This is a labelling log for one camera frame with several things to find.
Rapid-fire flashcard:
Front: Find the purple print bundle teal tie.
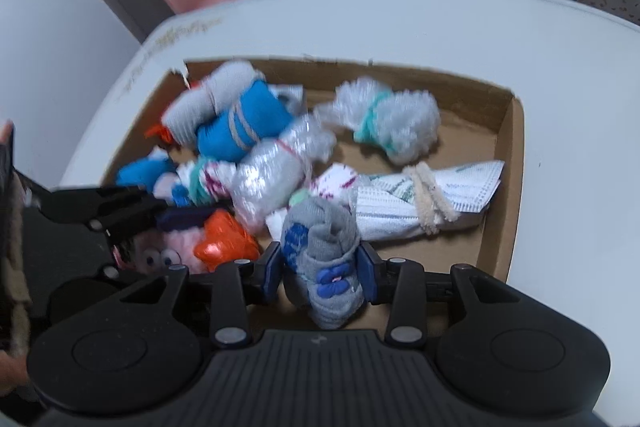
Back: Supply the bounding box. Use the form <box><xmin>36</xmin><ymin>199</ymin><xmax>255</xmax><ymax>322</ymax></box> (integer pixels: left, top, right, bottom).
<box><xmin>175</xmin><ymin>157</ymin><xmax>241</xmax><ymax>208</ymax></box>

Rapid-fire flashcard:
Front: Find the grey sock bundle blue print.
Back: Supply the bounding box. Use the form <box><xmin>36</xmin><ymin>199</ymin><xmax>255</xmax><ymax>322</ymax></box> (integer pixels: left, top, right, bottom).
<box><xmin>281</xmin><ymin>197</ymin><xmax>366</xmax><ymax>332</ymax></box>

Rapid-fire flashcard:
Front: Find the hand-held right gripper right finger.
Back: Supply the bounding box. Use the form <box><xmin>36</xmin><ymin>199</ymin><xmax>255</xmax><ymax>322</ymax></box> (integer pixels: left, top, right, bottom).
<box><xmin>357</xmin><ymin>241</ymin><xmax>526</xmax><ymax>348</ymax></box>

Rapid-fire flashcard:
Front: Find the light grey sock bundle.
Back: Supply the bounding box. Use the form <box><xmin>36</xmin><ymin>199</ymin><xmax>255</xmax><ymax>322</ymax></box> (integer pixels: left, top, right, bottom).
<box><xmin>162</xmin><ymin>61</ymin><xmax>261</xmax><ymax>145</ymax></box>

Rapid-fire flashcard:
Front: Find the blue striped sock bundle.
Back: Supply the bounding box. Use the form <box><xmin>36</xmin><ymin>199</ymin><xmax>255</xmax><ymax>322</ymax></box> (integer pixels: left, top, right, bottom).
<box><xmin>196</xmin><ymin>79</ymin><xmax>296</xmax><ymax>165</ymax></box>

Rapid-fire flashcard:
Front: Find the blue sock bundle pink band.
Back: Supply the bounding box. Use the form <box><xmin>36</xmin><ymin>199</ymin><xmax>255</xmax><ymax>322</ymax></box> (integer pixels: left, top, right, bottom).
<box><xmin>116</xmin><ymin>154</ymin><xmax>193</xmax><ymax>208</ymax></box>

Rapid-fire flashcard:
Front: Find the pink fluffy toy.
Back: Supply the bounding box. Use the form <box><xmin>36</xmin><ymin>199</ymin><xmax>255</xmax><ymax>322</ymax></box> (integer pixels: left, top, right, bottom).
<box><xmin>112</xmin><ymin>227</ymin><xmax>211</xmax><ymax>275</ymax></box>

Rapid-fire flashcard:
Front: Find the person's left hand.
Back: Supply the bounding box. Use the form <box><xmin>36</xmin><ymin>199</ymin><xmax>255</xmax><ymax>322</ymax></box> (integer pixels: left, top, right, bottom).
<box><xmin>0</xmin><ymin>349</ymin><xmax>30</xmax><ymax>390</ymax></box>

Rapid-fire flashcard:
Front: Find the brown cardboard box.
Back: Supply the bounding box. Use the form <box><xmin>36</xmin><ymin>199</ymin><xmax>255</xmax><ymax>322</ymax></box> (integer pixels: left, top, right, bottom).
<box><xmin>100</xmin><ymin>57</ymin><xmax>526</xmax><ymax>303</ymax></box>

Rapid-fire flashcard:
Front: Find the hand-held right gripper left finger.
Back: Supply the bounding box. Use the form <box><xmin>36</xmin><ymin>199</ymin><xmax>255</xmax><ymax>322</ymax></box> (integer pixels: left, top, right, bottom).
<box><xmin>115</xmin><ymin>243</ymin><xmax>282</xmax><ymax>348</ymax></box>

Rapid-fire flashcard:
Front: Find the lilac cloth roll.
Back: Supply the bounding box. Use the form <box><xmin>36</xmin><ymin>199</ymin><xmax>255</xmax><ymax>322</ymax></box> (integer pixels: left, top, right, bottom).
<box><xmin>272</xmin><ymin>83</ymin><xmax>306</xmax><ymax>114</ymax></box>

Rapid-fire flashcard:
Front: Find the orange plastic bag bundle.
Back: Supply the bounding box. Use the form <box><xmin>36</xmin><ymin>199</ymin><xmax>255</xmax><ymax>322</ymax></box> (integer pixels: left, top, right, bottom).
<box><xmin>194</xmin><ymin>208</ymin><xmax>262</xmax><ymax>273</ymax></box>
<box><xmin>145</xmin><ymin>122</ymin><xmax>173</xmax><ymax>142</ymax></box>

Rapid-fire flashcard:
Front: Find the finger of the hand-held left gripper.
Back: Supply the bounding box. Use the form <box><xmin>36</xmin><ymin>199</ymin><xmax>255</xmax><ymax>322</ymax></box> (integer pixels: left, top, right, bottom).
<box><xmin>37</xmin><ymin>184</ymin><xmax>168</xmax><ymax>233</ymax></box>
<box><xmin>107</xmin><ymin>208</ymin><xmax>208</xmax><ymax>253</ymax></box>

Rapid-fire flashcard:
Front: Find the striped white cloth bundle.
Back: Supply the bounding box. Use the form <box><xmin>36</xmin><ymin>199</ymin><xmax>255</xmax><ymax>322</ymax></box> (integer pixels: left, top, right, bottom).
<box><xmin>350</xmin><ymin>159</ymin><xmax>506</xmax><ymax>240</ymax></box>

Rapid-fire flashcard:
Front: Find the clear bubble wrap bundle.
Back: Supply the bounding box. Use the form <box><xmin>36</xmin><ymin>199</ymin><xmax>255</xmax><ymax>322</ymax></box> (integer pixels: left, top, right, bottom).
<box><xmin>232</xmin><ymin>114</ymin><xmax>337</xmax><ymax>235</ymax></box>

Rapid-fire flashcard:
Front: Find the purple print bundle green tie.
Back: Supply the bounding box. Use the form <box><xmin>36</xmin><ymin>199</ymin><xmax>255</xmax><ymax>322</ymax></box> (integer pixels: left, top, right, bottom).
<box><xmin>265</xmin><ymin>162</ymin><xmax>361</xmax><ymax>240</ymax></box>

